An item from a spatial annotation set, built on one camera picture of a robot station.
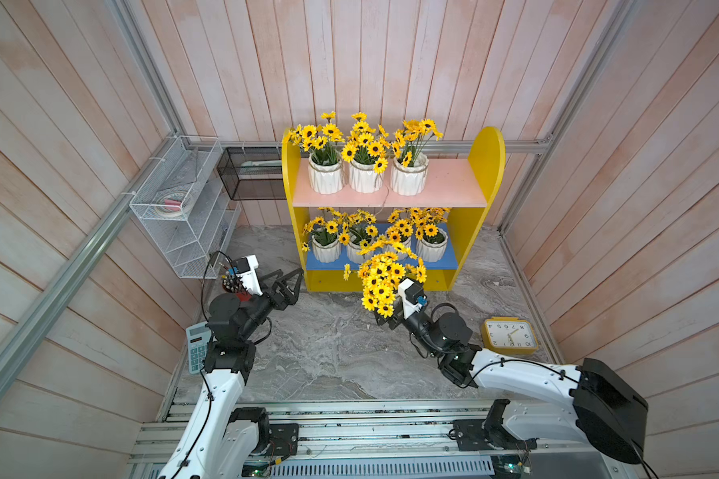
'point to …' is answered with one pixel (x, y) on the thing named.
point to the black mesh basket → (253, 173)
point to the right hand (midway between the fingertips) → (382, 283)
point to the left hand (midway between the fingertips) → (294, 274)
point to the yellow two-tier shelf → (347, 211)
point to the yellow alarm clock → (509, 334)
